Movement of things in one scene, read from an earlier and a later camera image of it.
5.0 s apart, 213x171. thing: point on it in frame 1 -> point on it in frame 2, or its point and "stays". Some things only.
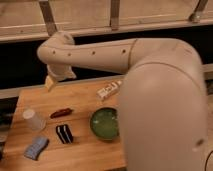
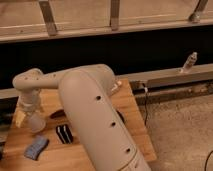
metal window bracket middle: x=115 y=14 stays
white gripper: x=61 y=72 -> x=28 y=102
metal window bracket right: x=195 y=17 stays
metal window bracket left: x=48 y=16 stays
